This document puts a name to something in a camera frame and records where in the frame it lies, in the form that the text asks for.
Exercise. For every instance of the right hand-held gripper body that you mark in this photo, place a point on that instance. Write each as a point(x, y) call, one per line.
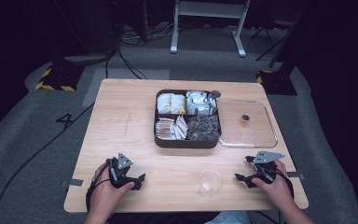
point(265, 169)

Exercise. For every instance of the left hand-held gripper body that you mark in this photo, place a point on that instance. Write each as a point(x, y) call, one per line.
point(118, 179)

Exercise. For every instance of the person's left hand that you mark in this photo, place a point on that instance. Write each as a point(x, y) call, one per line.
point(105, 196)

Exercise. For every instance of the person's right hand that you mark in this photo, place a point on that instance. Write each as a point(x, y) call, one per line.
point(276, 189)

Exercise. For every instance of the clear tray lid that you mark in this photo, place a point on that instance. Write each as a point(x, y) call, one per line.
point(254, 133)

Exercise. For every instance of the grey tape strip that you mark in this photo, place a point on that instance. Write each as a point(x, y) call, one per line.
point(73, 183)
point(296, 175)

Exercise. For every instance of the clear plastic cup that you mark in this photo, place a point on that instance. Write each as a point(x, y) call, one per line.
point(210, 184)

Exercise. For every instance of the person's light blue clothing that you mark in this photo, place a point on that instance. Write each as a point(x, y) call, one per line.
point(228, 217)

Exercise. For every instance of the pile of dark tea bags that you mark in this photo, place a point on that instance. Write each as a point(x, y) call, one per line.
point(203, 128)

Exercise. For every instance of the brown divided tray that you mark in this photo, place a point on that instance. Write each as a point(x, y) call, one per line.
point(186, 143)

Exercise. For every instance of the pile of clear white sachets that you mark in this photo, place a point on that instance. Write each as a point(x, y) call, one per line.
point(171, 128)

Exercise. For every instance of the small round grey knob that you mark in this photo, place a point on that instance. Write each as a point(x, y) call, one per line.
point(215, 94)

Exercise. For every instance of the pile of silver packets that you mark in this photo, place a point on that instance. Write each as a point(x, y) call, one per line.
point(199, 102)

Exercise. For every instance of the pile of white yellow packets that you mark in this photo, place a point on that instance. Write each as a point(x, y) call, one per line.
point(171, 103)

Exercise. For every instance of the black yellow striped stand base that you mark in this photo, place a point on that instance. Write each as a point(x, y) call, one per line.
point(276, 82)
point(59, 79)

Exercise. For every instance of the black tripod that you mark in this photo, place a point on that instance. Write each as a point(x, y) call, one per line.
point(270, 43)

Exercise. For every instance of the white metal table frame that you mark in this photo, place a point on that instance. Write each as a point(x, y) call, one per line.
point(209, 9)

